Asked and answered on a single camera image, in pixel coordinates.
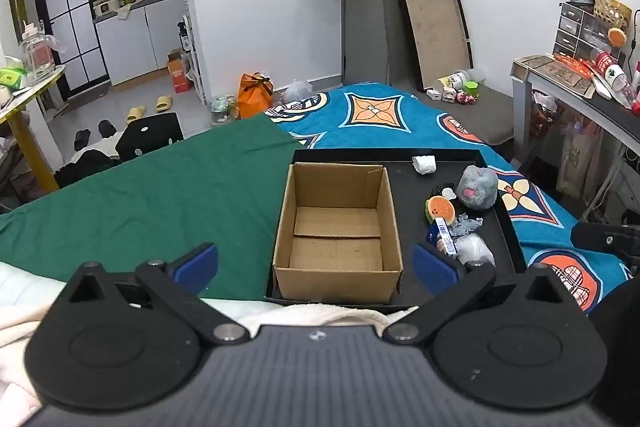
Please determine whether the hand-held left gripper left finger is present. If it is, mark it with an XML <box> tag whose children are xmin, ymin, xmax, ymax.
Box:
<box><xmin>65</xmin><ymin>243</ymin><xmax>251</xmax><ymax>348</ymax></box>

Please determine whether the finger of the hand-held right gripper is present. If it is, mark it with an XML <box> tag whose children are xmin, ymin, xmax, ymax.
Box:
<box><xmin>570</xmin><ymin>219</ymin><xmax>640</xmax><ymax>280</ymax></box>

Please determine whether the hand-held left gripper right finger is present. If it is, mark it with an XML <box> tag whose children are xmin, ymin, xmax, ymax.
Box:
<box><xmin>382</xmin><ymin>243</ymin><xmax>583</xmax><ymax>344</ymax></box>

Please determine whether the purple small carton box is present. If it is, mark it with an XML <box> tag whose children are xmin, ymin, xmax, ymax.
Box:
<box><xmin>426</xmin><ymin>217</ymin><xmax>461</xmax><ymax>258</ymax></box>

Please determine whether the clear plastic bag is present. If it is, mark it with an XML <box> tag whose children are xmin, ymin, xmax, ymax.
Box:
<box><xmin>457</xmin><ymin>234</ymin><xmax>496</xmax><ymax>267</ymax></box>

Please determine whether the frayed denim patch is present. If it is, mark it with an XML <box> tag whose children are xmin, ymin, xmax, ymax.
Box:
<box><xmin>450</xmin><ymin>213</ymin><xmax>485</xmax><ymax>238</ymax></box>

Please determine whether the burger squishy toy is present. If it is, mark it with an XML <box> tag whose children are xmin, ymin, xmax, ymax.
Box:
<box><xmin>425</xmin><ymin>196</ymin><xmax>457</xmax><ymax>226</ymax></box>

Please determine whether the black shallow tray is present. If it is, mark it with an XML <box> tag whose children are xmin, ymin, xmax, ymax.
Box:
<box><xmin>264</xmin><ymin>148</ymin><xmax>528</xmax><ymax>308</ymax></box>

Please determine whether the small black white toy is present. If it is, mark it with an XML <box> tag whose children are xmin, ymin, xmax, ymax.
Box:
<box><xmin>427</xmin><ymin>184</ymin><xmax>458</xmax><ymax>202</ymax></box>

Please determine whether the grey plush toy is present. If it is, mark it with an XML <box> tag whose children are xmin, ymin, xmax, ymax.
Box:
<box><xmin>457</xmin><ymin>165</ymin><xmax>500</xmax><ymax>210</ymax></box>

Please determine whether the brown cardboard box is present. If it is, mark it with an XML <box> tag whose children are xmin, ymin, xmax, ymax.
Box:
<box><xmin>272</xmin><ymin>162</ymin><xmax>405</xmax><ymax>307</ymax></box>

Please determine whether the green bed sheet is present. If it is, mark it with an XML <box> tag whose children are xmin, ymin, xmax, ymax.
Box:
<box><xmin>0</xmin><ymin>114</ymin><xmax>308</xmax><ymax>298</ymax></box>

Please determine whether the beige tote bag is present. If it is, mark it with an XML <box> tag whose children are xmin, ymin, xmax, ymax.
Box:
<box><xmin>556</xmin><ymin>122</ymin><xmax>606</xmax><ymax>200</ymax></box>

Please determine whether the white desk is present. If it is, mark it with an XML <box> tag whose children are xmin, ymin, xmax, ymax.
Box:
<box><xmin>510</xmin><ymin>54</ymin><xmax>640</xmax><ymax>228</ymax></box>

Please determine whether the black dice stool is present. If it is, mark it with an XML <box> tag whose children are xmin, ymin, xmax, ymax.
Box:
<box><xmin>115</xmin><ymin>112</ymin><xmax>185</xmax><ymax>162</ymax></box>

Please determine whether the black clothing pile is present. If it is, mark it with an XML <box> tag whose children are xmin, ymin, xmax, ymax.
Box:
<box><xmin>54</xmin><ymin>147</ymin><xmax>126</xmax><ymax>188</ymax></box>

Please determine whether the blue patterned blanket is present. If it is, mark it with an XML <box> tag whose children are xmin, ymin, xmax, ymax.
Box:
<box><xmin>264</xmin><ymin>82</ymin><xmax>631</xmax><ymax>315</ymax></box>

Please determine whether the grey folding mattress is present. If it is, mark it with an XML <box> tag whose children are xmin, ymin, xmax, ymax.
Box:
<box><xmin>382</xmin><ymin>0</ymin><xmax>516</xmax><ymax>145</ymax></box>

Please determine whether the clear bottle red label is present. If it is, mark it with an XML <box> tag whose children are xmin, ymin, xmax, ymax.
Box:
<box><xmin>592</xmin><ymin>47</ymin><xmax>638</xmax><ymax>102</ymax></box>

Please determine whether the orange gift bag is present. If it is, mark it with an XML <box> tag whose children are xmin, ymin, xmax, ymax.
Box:
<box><xmin>237</xmin><ymin>73</ymin><xmax>275</xmax><ymax>120</ymax></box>

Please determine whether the brown printed board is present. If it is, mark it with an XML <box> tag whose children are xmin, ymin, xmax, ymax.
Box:
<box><xmin>515</xmin><ymin>54</ymin><xmax>596</xmax><ymax>98</ymax></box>

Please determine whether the orange carton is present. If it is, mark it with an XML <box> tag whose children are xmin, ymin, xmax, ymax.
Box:
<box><xmin>166</xmin><ymin>49</ymin><xmax>193</xmax><ymax>94</ymax></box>

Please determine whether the white plastic bottle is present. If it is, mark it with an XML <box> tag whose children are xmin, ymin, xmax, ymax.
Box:
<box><xmin>437</xmin><ymin>68</ymin><xmax>488</xmax><ymax>92</ymax></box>

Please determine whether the white plastic bag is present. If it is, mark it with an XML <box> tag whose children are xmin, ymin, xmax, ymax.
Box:
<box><xmin>281</xmin><ymin>79</ymin><xmax>315</xmax><ymax>105</ymax></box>

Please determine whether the white storage rack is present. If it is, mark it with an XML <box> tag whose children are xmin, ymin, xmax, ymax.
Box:
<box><xmin>177</xmin><ymin>14</ymin><xmax>208</xmax><ymax>105</ymax></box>

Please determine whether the yellow leg table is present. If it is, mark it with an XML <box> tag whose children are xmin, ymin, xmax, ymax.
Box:
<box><xmin>0</xmin><ymin>64</ymin><xmax>68</xmax><ymax>195</ymax></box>

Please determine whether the grey drawer organizer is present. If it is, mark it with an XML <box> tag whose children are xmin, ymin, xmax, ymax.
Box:
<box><xmin>552</xmin><ymin>2</ymin><xmax>626</xmax><ymax>60</ymax></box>

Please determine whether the woven basket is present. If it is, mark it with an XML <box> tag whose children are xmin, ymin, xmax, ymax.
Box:
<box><xmin>592</xmin><ymin>0</ymin><xmax>633</xmax><ymax>30</ymax></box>

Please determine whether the white kitchen cabinet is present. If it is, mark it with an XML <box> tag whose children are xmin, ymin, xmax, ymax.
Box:
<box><xmin>94</xmin><ymin>0</ymin><xmax>191</xmax><ymax>86</ymax></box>

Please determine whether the black framed brown tray lid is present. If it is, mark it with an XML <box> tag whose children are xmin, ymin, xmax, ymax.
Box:
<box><xmin>394</xmin><ymin>0</ymin><xmax>475</xmax><ymax>94</ymax></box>

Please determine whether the large glass jar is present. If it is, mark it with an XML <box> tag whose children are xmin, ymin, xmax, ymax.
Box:
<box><xmin>19</xmin><ymin>21</ymin><xmax>58</xmax><ymax>80</ymax></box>

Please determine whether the green tissue pack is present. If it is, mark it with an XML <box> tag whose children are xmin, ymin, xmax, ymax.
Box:
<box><xmin>0</xmin><ymin>67</ymin><xmax>27</xmax><ymax>90</ymax></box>

